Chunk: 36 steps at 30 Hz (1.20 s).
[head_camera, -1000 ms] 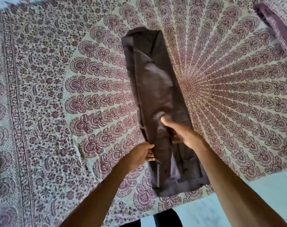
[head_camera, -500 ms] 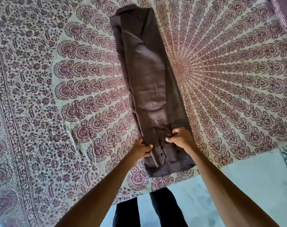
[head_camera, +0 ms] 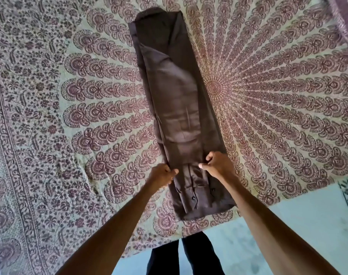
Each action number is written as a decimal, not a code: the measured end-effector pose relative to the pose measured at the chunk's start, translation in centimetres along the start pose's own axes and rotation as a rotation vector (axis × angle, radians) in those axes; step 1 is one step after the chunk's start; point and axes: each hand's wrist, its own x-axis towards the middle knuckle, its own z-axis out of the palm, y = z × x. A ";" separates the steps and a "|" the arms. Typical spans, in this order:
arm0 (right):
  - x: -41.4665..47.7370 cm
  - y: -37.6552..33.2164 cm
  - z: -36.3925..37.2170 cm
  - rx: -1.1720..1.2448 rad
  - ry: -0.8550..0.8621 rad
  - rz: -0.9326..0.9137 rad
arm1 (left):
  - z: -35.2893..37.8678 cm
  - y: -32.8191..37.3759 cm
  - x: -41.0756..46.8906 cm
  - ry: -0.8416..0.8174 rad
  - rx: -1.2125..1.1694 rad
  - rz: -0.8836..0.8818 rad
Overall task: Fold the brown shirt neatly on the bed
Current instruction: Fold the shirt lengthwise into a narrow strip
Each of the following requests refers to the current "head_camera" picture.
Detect person's right hand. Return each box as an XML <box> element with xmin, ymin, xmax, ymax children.
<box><xmin>199</xmin><ymin>151</ymin><xmax>238</xmax><ymax>184</ymax></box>

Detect person's left hand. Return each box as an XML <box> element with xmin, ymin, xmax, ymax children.
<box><xmin>147</xmin><ymin>164</ymin><xmax>179</xmax><ymax>192</ymax></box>

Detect dark brown shirt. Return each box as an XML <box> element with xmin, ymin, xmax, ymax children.
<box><xmin>128</xmin><ymin>8</ymin><xmax>238</xmax><ymax>221</ymax></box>

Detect person's right forearm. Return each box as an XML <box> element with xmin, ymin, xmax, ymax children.
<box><xmin>219</xmin><ymin>174</ymin><xmax>342</xmax><ymax>275</ymax></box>

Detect person's left forearm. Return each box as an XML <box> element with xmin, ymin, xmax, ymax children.
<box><xmin>55</xmin><ymin>179</ymin><xmax>164</xmax><ymax>275</ymax></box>

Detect person's black trousers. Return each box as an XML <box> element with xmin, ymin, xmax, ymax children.
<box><xmin>146</xmin><ymin>231</ymin><xmax>226</xmax><ymax>275</ymax></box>

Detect maroon patterned mandala bedsheet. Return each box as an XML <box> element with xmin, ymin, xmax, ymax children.
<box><xmin>0</xmin><ymin>0</ymin><xmax>348</xmax><ymax>275</ymax></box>

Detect pink woven cloth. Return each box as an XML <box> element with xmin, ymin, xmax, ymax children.
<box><xmin>325</xmin><ymin>0</ymin><xmax>348</xmax><ymax>56</ymax></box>

